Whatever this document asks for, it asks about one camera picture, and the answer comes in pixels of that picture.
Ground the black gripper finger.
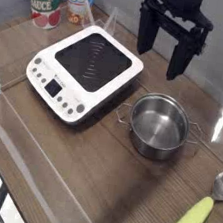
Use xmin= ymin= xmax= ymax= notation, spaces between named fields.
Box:
xmin=137 ymin=7 xmax=159 ymax=54
xmin=166 ymin=27 xmax=208 ymax=81

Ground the white and black induction stove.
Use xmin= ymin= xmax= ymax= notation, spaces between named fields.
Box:
xmin=26 ymin=26 xmax=144 ymax=125

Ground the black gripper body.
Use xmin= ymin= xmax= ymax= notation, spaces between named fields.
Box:
xmin=140 ymin=0 xmax=213 ymax=43

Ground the spoon with green handle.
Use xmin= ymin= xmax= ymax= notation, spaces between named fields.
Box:
xmin=176 ymin=172 xmax=223 ymax=223

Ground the clear acrylic corner bracket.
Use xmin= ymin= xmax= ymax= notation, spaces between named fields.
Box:
xmin=81 ymin=2 xmax=119 ymax=36

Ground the silver pot with handles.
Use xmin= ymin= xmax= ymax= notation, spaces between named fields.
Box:
xmin=115 ymin=92 xmax=202 ymax=161

